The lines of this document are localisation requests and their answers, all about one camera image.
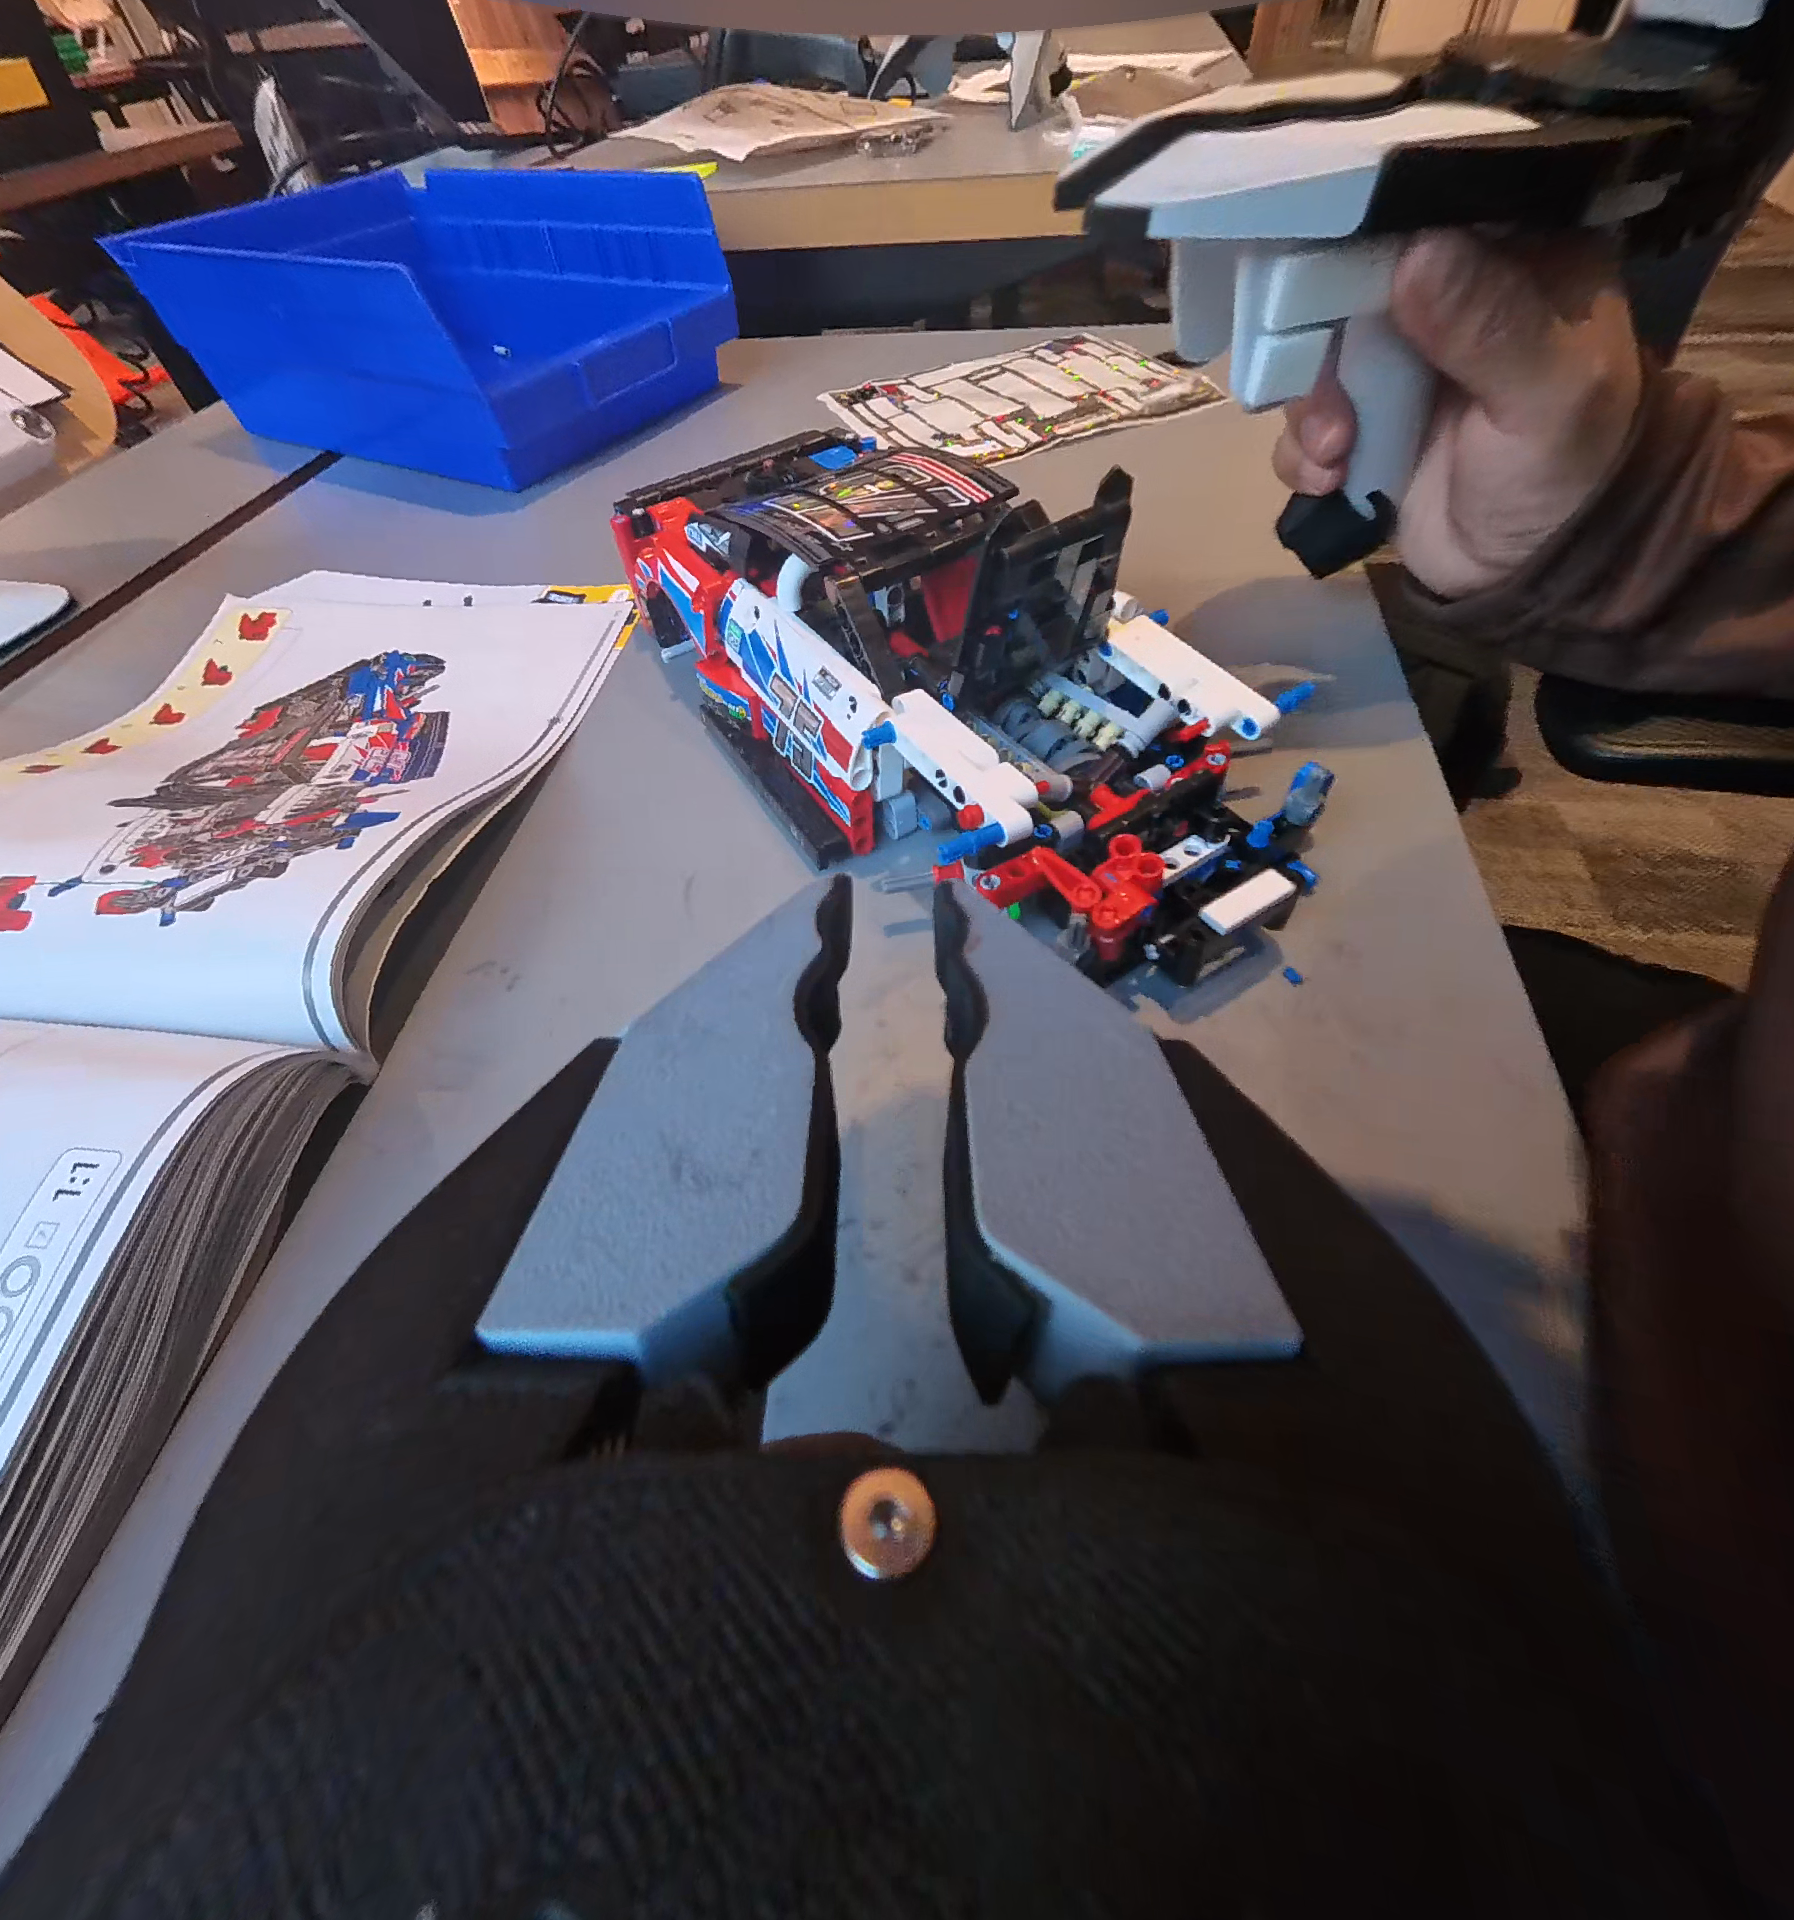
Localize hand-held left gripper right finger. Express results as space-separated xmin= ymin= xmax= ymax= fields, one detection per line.
xmin=934 ymin=882 xmax=1304 ymax=1404

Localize loose printed paper sheets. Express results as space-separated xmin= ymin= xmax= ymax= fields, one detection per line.
xmin=619 ymin=81 xmax=957 ymax=164

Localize toy brick race car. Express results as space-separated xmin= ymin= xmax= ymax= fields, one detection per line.
xmin=609 ymin=427 xmax=1342 ymax=991

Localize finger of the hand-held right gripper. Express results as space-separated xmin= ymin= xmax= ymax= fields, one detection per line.
xmin=1055 ymin=67 xmax=1443 ymax=213
xmin=1083 ymin=101 xmax=1546 ymax=245

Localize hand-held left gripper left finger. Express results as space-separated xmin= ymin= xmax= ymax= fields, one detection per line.
xmin=476 ymin=874 xmax=854 ymax=1361

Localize grey desk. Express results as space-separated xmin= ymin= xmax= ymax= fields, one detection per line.
xmin=0 ymin=323 xmax=1589 ymax=1920

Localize blue plastic bin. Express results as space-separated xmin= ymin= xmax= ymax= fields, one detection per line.
xmin=100 ymin=164 xmax=741 ymax=495

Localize person's right hand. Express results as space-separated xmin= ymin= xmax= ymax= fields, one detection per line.
xmin=1272 ymin=224 xmax=1654 ymax=605

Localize black metal frame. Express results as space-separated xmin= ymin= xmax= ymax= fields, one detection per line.
xmin=1530 ymin=671 xmax=1794 ymax=805

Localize sticker sheet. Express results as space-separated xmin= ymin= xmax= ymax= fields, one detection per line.
xmin=819 ymin=333 xmax=1229 ymax=468

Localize open instruction booklet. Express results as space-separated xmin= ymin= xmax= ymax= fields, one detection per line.
xmin=0 ymin=567 xmax=644 ymax=1802

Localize person's brown shirt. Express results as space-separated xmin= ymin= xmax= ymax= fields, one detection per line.
xmin=1587 ymin=779 xmax=1794 ymax=1920

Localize instruction sheet on stand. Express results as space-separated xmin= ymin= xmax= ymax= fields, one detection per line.
xmin=0 ymin=224 xmax=124 ymax=496

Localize grey background table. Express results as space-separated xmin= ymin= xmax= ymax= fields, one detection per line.
xmin=418 ymin=89 xmax=1186 ymax=338

